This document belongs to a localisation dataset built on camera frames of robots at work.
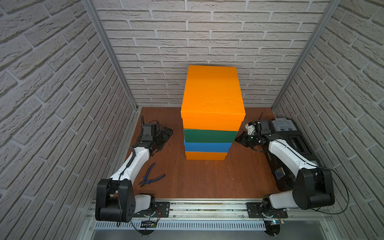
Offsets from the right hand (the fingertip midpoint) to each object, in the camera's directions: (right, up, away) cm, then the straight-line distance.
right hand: (237, 139), depth 87 cm
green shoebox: (-18, +4, -19) cm, 26 cm away
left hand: (-39, +5, -1) cm, 39 cm away
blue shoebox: (-15, -3, -8) cm, 17 cm away
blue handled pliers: (-53, -23, -5) cm, 58 cm away
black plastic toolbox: (+26, +6, -2) cm, 27 cm away
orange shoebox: (-19, -9, -1) cm, 21 cm away
